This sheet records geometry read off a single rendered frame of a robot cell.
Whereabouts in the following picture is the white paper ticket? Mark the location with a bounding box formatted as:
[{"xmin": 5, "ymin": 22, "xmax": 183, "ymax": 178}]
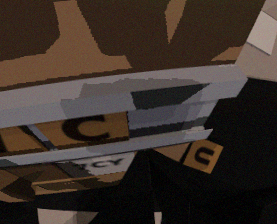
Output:
[{"xmin": 56, "ymin": 152, "xmax": 134, "ymax": 179}]

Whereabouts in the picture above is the tan letter tile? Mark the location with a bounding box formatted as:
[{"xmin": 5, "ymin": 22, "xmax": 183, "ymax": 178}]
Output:
[
  {"xmin": 34, "ymin": 111, "xmax": 130, "ymax": 151},
  {"xmin": 0, "ymin": 125, "xmax": 49, "ymax": 157}
]

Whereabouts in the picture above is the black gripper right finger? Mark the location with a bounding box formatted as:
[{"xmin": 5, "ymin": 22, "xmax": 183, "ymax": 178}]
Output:
[{"xmin": 146, "ymin": 149, "xmax": 277, "ymax": 224}]

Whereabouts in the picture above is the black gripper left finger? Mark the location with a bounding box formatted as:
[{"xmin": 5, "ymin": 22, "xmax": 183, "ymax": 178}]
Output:
[{"xmin": 89, "ymin": 151, "xmax": 155, "ymax": 224}]

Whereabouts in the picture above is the brown letter tile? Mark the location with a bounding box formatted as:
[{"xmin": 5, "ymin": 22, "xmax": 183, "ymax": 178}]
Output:
[{"xmin": 182, "ymin": 140, "xmax": 223, "ymax": 173}]

